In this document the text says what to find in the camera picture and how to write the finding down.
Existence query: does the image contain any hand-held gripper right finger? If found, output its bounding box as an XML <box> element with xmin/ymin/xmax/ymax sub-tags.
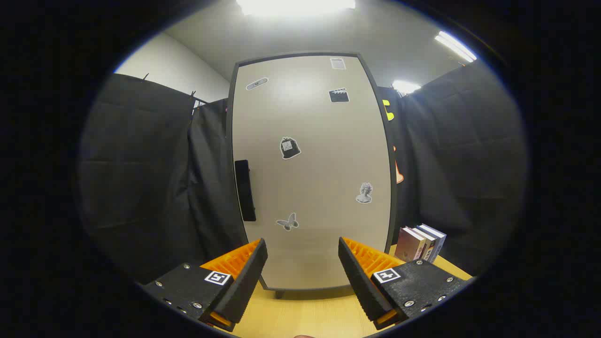
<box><xmin>338</xmin><ymin>237</ymin><xmax>475</xmax><ymax>330</ymax></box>

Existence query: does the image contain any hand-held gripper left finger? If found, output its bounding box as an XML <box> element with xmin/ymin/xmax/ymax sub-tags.
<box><xmin>140</xmin><ymin>238</ymin><xmax>269</xmax><ymax>333</ymax></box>

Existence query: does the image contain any black door handle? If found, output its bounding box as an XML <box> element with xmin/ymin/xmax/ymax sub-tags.
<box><xmin>234</xmin><ymin>160</ymin><xmax>257</xmax><ymax>222</ymax></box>

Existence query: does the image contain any white maroon book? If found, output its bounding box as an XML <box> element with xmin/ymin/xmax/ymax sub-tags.
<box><xmin>412</xmin><ymin>226</ymin><xmax>438</xmax><ymax>262</ymax></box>

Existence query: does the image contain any black backdrop cloth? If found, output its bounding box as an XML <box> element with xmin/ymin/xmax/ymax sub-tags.
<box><xmin>79</xmin><ymin>73</ymin><xmax>247</xmax><ymax>283</ymax></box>
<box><xmin>376</xmin><ymin>59</ymin><xmax>530</xmax><ymax>277</ymax></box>

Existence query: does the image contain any ceiling light panel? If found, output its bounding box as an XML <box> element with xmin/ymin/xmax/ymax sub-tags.
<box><xmin>434</xmin><ymin>31</ymin><xmax>478</xmax><ymax>63</ymax></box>
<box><xmin>236</xmin><ymin>0</ymin><xmax>356</xmax><ymax>17</ymax></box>
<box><xmin>392</xmin><ymin>80</ymin><xmax>422</xmax><ymax>94</ymax></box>

